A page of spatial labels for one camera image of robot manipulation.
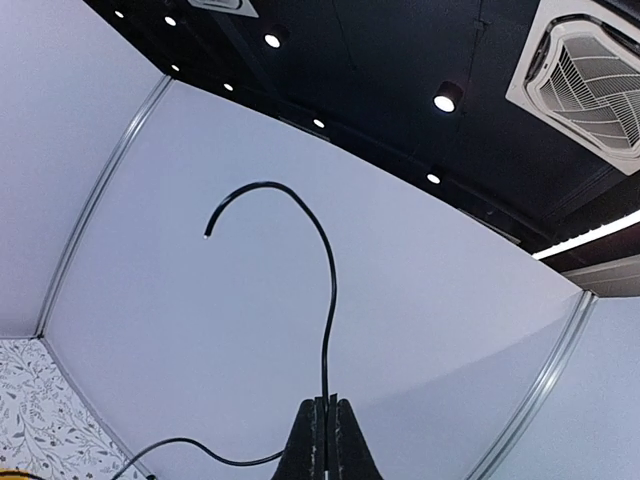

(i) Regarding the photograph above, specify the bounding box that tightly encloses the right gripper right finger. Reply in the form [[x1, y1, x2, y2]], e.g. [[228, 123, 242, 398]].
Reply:
[[325, 394, 383, 480]]

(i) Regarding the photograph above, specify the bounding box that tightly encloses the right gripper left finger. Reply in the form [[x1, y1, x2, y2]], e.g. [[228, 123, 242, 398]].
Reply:
[[272, 397, 325, 480]]

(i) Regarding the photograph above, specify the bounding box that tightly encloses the thick black cable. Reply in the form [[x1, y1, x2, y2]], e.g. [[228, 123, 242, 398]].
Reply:
[[112, 181, 339, 480]]

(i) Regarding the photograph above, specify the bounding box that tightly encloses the floral patterned table mat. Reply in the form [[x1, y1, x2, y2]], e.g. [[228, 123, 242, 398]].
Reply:
[[1, 340, 126, 479]]

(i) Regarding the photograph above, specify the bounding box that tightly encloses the round ceiling spotlight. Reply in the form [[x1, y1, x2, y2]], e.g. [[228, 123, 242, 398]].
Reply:
[[433, 81, 463, 113], [263, 25, 289, 49], [425, 168, 444, 185]]

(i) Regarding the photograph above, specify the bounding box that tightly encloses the far yellow plastic bin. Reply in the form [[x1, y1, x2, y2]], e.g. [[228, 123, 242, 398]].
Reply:
[[0, 470, 30, 480]]

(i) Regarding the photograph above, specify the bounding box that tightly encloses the ceiling air conditioner vent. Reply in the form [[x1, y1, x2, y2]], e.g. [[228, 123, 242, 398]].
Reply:
[[505, 1, 639, 176]]

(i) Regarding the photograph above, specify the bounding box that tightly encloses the right aluminium frame post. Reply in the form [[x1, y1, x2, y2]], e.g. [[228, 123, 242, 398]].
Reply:
[[466, 291, 598, 480]]

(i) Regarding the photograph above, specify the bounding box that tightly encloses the aluminium frame post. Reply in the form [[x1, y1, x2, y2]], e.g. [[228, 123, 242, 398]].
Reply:
[[466, 291, 598, 480], [34, 75, 173, 339]]

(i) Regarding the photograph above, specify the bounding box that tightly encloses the left aluminium frame post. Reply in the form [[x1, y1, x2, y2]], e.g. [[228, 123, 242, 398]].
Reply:
[[34, 75, 173, 339]]

